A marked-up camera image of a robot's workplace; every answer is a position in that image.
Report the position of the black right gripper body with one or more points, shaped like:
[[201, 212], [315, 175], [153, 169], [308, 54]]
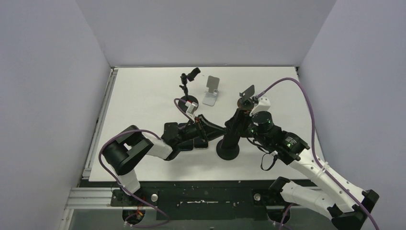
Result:
[[246, 103]]

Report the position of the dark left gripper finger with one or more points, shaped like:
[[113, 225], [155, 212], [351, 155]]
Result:
[[206, 122], [212, 132]]

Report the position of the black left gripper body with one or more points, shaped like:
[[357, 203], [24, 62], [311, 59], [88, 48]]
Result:
[[199, 130]]

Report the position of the black mounting base plate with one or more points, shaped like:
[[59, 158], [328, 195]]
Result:
[[212, 200]]

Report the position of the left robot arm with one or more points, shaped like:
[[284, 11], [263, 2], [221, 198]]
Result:
[[121, 154]]

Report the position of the aluminium frame rail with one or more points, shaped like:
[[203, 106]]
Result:
[[85, 198]]

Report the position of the black smartphone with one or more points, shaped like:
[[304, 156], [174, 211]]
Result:
[[187, 145]]

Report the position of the red-edged black phone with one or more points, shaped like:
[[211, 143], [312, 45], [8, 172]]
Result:
[[230, 141]]

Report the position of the black pole phone stand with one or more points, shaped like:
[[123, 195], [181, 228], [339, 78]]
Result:
[[227, 154], [185, 78]]

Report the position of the brown round base phone stand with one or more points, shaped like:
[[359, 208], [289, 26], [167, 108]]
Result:
[[245, 102]]

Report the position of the white folding phone stand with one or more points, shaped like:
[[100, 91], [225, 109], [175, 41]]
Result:
[[211, 92]]

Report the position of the clear-case phone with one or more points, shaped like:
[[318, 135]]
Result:
[[200, 144]]

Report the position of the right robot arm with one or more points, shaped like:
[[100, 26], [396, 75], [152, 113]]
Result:
[[347, 206]]

